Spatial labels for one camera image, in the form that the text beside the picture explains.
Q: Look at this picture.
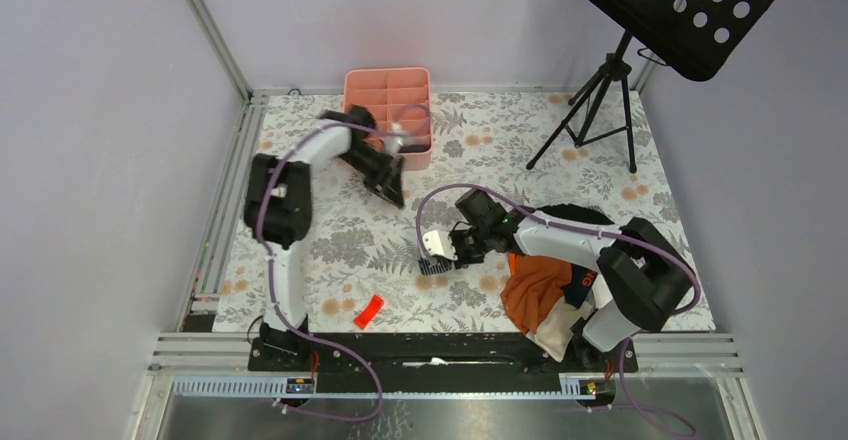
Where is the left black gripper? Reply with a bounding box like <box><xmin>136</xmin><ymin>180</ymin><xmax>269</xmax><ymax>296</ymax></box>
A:
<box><xmin>338</xmin><ymin>145</ymin><xmax>407</xmax><ymax>210</ymax></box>

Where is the navy underwear beige waistband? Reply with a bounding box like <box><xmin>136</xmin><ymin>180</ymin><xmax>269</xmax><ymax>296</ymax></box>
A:
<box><xmin>398</xmin><ymin>144</ymin><xmax>431</xmax><ymax>155</ymax></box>

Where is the striped navy garment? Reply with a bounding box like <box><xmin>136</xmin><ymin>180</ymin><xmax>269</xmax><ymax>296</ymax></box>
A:
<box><xmin>418</xmin><ymin>257</ymin><xmax>456</xmax><ymax>276</ymax></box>

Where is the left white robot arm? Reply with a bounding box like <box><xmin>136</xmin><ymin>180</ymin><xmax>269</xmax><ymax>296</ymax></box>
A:
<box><xmin>243</xmin><ymin>105</ymin><xmax>405</xmax><ymax>371</ymax></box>

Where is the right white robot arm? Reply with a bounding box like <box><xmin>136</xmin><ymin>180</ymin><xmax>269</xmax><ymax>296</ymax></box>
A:
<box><xmin>415</xmin><ymin>183</ymin><xmax>702</xmax><ymax>372</ymax></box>

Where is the pink divided organizer tray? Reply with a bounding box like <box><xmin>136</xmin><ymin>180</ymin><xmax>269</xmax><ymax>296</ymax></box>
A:
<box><xmin>343</xmin><ymin>67</ymin><xmax>434</xmax><ymax>171</ymax></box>

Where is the black garment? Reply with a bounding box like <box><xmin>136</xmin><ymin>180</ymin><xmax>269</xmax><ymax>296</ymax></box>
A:
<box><xmin>532</xmin><ymin>203</ymin><xmax>614</xmax><ymax>226</ymax></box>

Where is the floral table mat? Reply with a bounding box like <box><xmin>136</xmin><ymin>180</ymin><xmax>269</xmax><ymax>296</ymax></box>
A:
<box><xmin>211</xmin><ymin>90</ymin><xmax>717</xmax><ymax>334</ymax></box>

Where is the navy garment orange lettering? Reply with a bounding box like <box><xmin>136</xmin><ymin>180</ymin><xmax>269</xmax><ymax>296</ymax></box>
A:
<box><xmin>562</xmin><ymin>264</ymin><xmax>597</xmax><ymax>308</ymax></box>

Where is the white cream garment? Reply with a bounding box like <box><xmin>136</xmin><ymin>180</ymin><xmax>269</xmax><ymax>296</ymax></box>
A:
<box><xmin>525</xmin><ymin>276</ymin><xmax>612</xmax><ymax>362</ymax></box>

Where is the small red plastic piece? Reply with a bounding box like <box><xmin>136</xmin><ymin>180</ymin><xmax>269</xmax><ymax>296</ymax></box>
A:
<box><xmin>353</xmin><ymin>295</ymin><xmax>385</xmax><ymax>330</ymax></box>

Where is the black music stand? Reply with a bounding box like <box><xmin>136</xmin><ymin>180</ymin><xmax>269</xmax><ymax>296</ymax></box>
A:
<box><xmin>526</xmin><ymin>0</ymin><xmax>775</xmax><ymax>169</ymax></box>

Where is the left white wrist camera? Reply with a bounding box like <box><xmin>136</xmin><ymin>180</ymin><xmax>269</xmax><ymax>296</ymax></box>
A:
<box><xmin>383</xmin><ymin>122</ymin><xmax>414</xmax><ymax>156</ymax></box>

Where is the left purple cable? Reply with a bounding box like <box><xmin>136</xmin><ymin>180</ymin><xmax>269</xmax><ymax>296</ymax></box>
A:
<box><xmin>253</xmin><ymin>104</ymin><xmax>432</xmax><ymax>423</ymax></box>

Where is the purple cable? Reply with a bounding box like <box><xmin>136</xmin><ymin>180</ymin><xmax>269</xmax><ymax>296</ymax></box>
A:
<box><xmin>415</xmin><ymin>183</ymin><xmax>704</xmax><ymax>440</ymax></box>
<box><xmin>253</xmin><ymin>104</ymin><xmax>432</xmax><ymax>423</ymax></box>

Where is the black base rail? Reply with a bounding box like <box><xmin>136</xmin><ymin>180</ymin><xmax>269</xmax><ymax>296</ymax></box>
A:
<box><xmin>247</xmin><ymin>333</ymin><xmax>638</xmax><ymax>395</ymax></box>

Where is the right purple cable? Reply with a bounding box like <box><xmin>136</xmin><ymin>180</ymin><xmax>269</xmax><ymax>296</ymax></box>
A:
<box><xmin>415</xmin><ymin>183</ymin><xmax>704</xmax><ymax>440</ymax></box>

